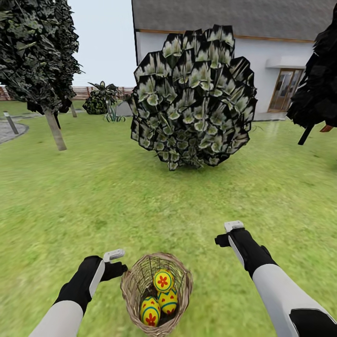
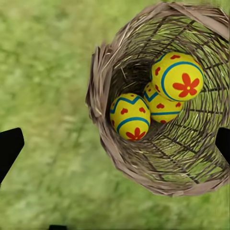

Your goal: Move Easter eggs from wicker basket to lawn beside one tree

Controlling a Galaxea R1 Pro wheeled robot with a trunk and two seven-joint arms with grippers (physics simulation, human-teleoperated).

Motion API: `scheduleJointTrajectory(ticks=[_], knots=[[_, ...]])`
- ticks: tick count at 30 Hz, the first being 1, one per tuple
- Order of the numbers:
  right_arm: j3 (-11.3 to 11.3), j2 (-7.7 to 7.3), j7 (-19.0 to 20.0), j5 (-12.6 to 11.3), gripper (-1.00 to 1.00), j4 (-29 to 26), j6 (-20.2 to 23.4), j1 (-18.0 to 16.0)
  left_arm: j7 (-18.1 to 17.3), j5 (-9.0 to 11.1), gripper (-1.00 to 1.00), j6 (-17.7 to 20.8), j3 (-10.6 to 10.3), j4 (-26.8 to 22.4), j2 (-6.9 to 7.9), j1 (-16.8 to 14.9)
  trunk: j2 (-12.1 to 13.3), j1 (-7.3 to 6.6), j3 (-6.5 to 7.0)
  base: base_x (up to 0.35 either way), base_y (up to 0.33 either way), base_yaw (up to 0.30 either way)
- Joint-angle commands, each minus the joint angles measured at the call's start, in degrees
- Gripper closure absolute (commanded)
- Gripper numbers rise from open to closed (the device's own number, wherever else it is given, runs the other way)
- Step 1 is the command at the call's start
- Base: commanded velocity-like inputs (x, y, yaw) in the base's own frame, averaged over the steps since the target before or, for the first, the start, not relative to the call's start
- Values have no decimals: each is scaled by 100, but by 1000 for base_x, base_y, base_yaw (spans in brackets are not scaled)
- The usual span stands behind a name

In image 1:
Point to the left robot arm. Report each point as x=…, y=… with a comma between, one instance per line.
x=64, y=318

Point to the wicker basket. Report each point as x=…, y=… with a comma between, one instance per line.
x=138, y=281

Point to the easter egg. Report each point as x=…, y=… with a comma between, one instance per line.
x=163, y=281
x=150, y=311
x=168, y=301

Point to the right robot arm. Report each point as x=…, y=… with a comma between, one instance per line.
x=293, y=312

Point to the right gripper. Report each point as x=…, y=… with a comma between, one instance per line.
x=222, y=240

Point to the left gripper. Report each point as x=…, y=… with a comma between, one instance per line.
x=115, y=270

